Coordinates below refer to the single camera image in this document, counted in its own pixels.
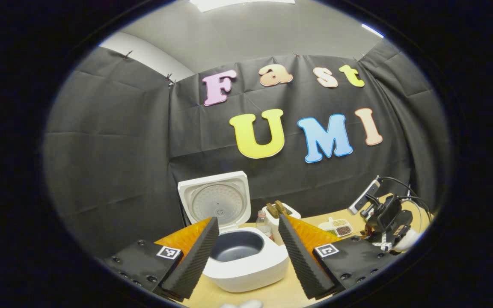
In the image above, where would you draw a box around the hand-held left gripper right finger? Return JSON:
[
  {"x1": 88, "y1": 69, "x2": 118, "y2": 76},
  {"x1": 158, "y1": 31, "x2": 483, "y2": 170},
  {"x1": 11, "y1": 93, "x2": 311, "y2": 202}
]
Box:
[{"x1": 278, "y1": 214, "x2": 397, "y2": 300}]

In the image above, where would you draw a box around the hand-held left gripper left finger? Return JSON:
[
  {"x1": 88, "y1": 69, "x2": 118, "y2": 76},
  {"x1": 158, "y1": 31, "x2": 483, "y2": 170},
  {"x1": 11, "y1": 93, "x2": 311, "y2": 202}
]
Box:
[{"x1": 101, "y1": 217, "x2": 220, "y2": 302}]

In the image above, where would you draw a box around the white rice cooker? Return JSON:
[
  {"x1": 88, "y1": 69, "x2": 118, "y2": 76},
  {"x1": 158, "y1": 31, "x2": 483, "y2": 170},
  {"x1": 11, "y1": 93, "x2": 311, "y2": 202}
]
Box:
[{"x1": 177, "y1": 171, "x2": 290, "y2": 293}]

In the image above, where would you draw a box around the white divided bean dish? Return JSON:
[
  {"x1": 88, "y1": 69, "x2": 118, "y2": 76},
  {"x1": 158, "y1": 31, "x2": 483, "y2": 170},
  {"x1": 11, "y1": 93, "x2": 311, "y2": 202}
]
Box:
[{"x1": 318, "y1": 217, "x2": 353, "y2": 238}]

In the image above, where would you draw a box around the white toaster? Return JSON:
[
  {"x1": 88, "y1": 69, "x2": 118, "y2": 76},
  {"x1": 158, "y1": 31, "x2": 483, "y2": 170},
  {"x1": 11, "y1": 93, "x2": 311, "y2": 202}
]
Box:
[{"x1": 261, "y1": 201, "x2": 302, "y2": 240}]

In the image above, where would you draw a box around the clear plastic water bottle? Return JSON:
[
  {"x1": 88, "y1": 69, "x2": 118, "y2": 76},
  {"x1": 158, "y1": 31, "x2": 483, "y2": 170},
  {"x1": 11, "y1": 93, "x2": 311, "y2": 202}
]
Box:
[{"x1": 256, "y1": 210, "x2": 274, "y2": 241}]

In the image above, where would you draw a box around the black backdrop cloth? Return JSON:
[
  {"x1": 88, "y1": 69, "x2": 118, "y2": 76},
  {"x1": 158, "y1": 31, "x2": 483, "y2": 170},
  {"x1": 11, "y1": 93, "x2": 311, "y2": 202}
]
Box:
[{"x1": 43, "y1": 38, "x2": 450, "y2": 261}]

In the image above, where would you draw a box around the small ceiling light panel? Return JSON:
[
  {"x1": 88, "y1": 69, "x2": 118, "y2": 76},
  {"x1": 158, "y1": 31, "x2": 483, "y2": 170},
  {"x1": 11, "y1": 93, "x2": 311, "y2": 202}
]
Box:
[{"x1": 361, "y1": 24, "x2": 385, "y2": 38}]

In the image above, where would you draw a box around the large ceiling light panel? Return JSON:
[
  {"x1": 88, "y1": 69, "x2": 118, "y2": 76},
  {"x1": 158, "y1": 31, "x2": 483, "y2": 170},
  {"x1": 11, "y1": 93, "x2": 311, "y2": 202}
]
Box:
[{"x1": 190, "y1": 0, "x2": 296, "y2": 12}]

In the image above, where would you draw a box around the black cable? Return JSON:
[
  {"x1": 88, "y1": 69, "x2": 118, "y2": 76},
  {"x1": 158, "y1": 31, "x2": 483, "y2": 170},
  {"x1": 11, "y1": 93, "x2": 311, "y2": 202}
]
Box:
[{"x1": 379, "y1": 176, "x2": 432, "y2": 223}]

